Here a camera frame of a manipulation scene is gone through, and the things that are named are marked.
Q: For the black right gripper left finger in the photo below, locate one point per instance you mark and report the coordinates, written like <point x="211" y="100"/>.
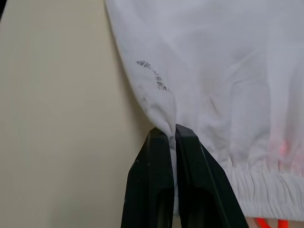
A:
<point x="149" y="180"/>

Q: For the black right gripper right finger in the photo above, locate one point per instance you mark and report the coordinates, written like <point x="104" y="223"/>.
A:
<point x="202" y="190"/>

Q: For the white fabric shorts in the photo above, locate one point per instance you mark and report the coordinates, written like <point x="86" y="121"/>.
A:
<point x="213" y="71"/>

